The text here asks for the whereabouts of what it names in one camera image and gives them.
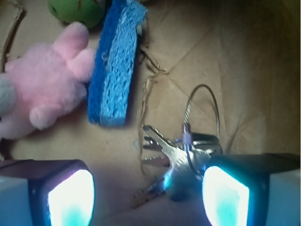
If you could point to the green plush frog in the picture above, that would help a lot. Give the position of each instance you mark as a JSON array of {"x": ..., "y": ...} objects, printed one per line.
[{"x": 87, "y": 12}]

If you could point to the silver keys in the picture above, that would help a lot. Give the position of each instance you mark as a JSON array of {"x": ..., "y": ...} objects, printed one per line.
[{"x": 185, "y": 158}]

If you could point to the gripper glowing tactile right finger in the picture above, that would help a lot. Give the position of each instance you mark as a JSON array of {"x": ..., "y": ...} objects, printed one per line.
[{"x": 253, "y": 190}]

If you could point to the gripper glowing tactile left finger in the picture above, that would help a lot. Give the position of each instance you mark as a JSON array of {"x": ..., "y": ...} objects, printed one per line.
[{"x": 46, "y": 193}]

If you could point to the pink plush bunny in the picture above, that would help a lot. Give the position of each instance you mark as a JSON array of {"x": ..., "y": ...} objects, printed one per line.
[{"x": 47, "y": 82}]

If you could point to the brown paper bag bin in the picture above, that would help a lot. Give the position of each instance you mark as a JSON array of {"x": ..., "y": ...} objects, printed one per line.
[{"x": 246, "y": 51}]

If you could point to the blue sponge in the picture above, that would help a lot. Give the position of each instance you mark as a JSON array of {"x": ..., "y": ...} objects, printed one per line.
[{"x": 109, "y": 88}]

